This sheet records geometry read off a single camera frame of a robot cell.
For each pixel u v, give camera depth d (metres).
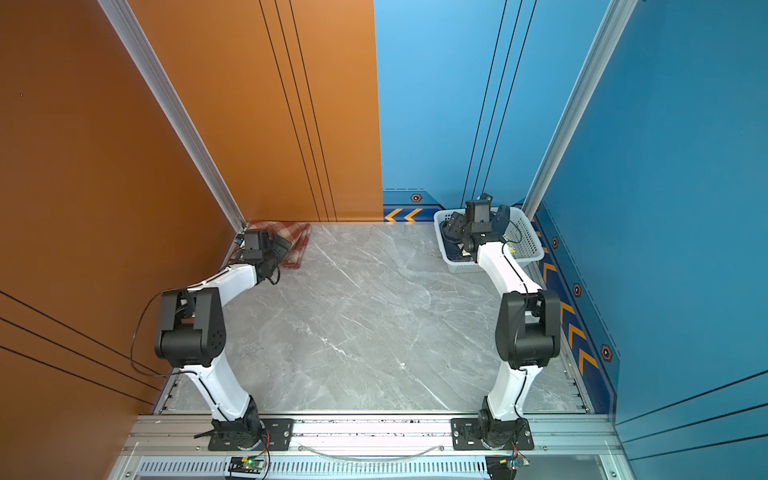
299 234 1.12
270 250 0.88
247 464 0.71
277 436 0.74
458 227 0.85
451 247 1.06
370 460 0.70
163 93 0.83
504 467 0.70
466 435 0.72
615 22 0.71
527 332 0.50
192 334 0.50
